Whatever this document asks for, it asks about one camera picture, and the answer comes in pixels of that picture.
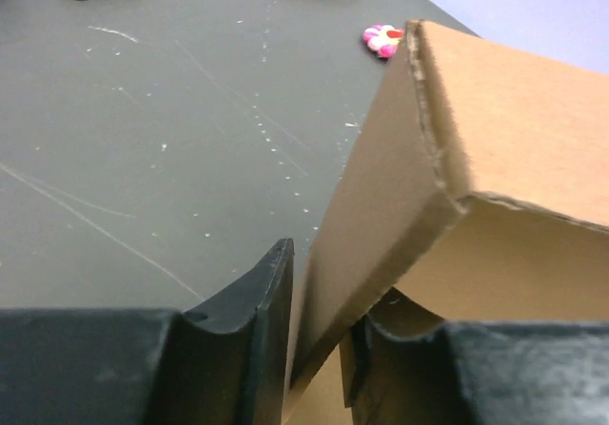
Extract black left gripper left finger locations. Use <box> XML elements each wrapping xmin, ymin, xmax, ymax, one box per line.
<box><xmin>1</xmin><ymin>238</ymin><xmax>294</xmax><ymax>425</ymax></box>

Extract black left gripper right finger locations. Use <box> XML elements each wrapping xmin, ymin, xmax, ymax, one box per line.
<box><xmin>349</xmin><ymin>289</ymin><xmax>608</xmax><ymax>425</ymax></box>

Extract brown cardboard box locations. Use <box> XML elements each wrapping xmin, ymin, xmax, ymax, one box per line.
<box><xmin>284</xmin><ymin>20</ymin><xmax>608</xmax><ymax>424</ymax></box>

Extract pink flower charm right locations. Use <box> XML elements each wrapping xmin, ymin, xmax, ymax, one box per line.
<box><xmin>362</xmin><ymin>25</ymin><xmax>404</xmax><ymax>60</ymax></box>

